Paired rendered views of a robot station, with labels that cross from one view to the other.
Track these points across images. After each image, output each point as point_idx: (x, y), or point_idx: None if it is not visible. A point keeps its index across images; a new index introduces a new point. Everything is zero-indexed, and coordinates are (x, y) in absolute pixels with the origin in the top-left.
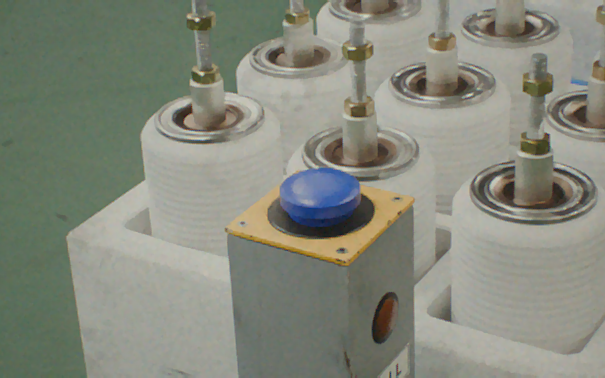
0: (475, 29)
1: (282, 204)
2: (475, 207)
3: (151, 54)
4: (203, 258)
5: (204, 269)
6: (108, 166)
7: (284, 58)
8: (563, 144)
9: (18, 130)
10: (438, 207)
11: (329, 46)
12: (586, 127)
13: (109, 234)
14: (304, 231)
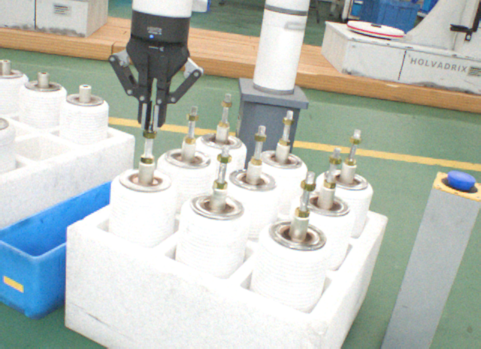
0: (191, 164)
1: (471, 185)
2: (359, 190)
3: None
4: (335, 286)
5: (344, 286)
6: None
7: (218, 210)
8: (301, 171)
9: None
10: None
11: (207, 196)
12: (294, 163)
13: (320, 317)
14: (474, 188)
